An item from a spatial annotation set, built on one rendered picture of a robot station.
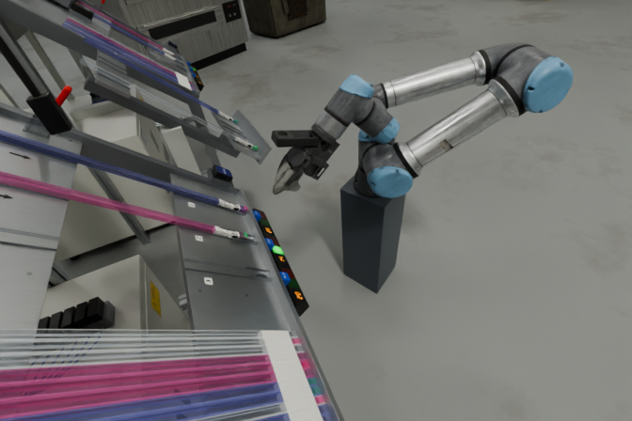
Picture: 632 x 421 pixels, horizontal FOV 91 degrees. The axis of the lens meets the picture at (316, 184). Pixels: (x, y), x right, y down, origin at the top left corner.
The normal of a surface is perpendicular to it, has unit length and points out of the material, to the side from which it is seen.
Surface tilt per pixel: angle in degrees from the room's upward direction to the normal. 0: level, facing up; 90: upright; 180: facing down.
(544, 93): 86
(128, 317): 0
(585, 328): 0
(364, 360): 0
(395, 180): 94
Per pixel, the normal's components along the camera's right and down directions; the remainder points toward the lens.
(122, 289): -0.08, -0.76
